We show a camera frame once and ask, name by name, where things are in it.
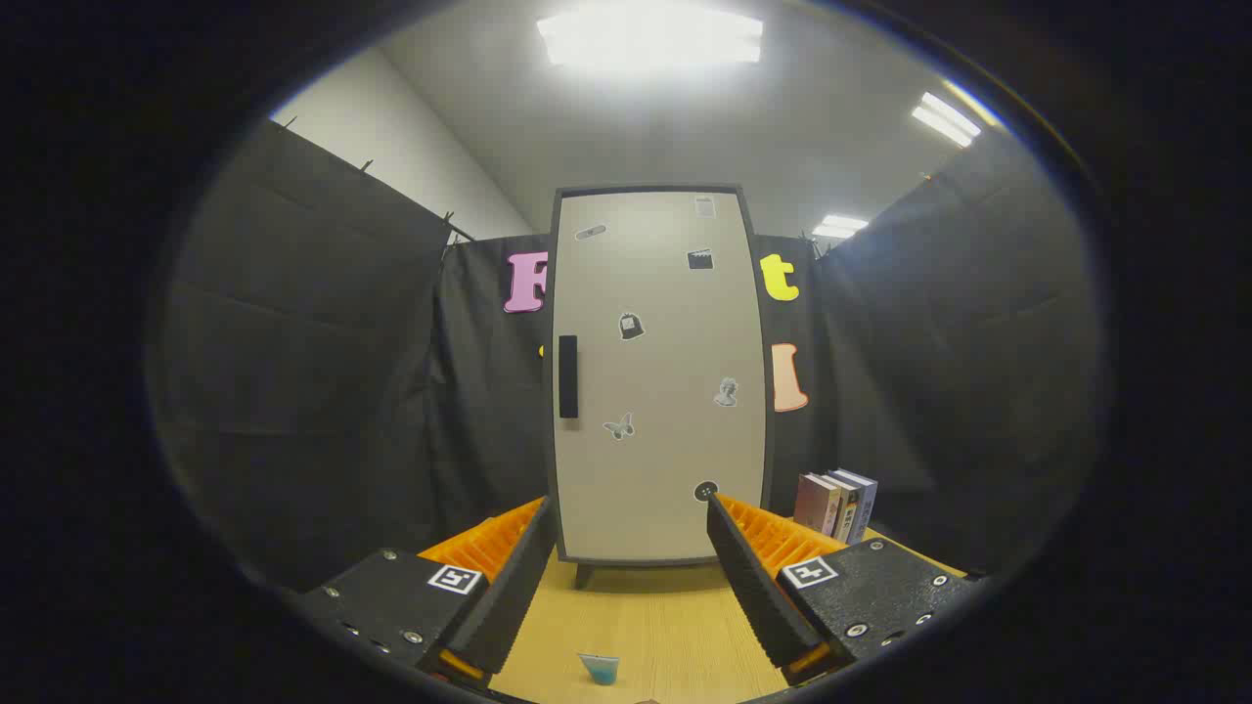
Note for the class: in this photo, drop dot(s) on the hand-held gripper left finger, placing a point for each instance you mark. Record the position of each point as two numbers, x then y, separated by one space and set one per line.
518 587

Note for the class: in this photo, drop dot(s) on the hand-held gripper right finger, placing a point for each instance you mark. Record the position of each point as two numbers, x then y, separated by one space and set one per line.
753 587

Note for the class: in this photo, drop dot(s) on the white and blue tube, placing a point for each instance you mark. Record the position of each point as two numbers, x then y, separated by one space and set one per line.
600 669

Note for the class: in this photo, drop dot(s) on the beige cabinet door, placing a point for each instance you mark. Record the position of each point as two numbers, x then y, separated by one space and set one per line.
655 460

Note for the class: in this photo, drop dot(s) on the dark grey cabinet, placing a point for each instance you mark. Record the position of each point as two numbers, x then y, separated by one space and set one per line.
583 576

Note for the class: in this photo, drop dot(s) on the grey book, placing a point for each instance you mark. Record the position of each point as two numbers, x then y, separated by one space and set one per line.
845 508

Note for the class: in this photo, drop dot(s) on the black backdrop cloth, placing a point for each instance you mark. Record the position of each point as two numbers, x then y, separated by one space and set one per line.
313 372

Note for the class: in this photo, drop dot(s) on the small ceiling light panel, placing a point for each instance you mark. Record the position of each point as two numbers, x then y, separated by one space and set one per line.
839 227

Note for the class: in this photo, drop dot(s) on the striped ceiling light panel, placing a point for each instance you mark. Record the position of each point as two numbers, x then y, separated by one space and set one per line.
946 119

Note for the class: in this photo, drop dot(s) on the large ceiling light panel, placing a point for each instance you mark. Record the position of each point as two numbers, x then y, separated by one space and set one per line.
650 37

